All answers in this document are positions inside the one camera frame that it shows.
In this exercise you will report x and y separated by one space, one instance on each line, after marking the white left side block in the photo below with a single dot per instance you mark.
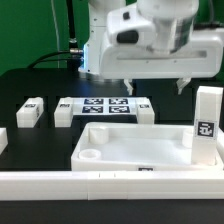
3 139

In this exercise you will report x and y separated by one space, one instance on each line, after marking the marker tag base plate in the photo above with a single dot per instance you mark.
104 106

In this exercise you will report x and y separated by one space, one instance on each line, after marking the white desk top tray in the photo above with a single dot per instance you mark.
139 147

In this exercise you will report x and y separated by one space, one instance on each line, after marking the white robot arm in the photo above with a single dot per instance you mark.
150 39

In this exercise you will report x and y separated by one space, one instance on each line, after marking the white front fence bar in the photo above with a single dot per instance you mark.
103 185

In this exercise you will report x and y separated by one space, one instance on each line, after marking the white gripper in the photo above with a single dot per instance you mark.
201 57

